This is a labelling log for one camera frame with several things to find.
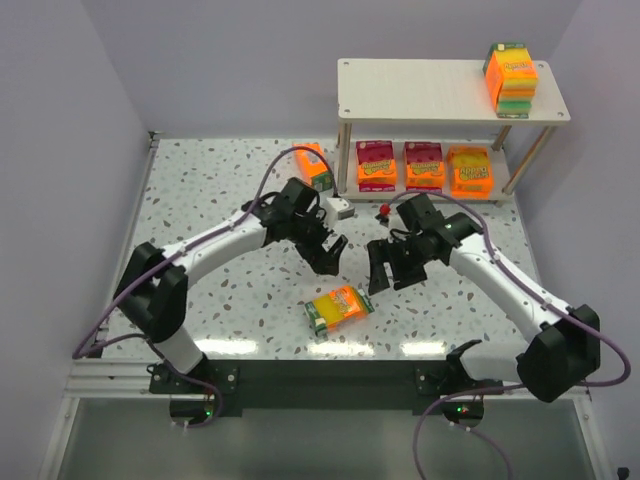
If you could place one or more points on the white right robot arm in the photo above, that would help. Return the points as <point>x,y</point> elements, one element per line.
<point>562,344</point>

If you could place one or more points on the orange magenta Scrub Mommy box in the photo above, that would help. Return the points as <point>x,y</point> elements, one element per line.
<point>376,166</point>

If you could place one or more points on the Sponge Daddy box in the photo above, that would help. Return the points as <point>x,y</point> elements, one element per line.
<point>341,305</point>
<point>511,79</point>

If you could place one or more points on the aluminium frame rail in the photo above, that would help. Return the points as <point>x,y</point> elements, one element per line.
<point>95,377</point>

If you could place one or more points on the orange green Scrub Daddy box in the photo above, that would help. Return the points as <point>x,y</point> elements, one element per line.
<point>311,169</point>

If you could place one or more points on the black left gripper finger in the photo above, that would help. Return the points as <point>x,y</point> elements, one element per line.
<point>330,259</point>
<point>313,254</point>

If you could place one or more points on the white two-tier shelf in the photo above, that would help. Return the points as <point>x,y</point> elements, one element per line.
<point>444,101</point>

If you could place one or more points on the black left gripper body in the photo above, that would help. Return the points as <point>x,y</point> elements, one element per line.
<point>316,248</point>

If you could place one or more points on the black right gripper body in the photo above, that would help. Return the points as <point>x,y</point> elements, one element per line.
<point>396,257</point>

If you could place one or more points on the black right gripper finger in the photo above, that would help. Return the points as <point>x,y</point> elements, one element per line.
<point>406,274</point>
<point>378,257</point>

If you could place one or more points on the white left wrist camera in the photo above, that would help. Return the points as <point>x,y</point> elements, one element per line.
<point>337,209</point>

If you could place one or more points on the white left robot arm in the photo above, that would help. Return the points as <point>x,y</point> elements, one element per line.
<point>152,293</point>

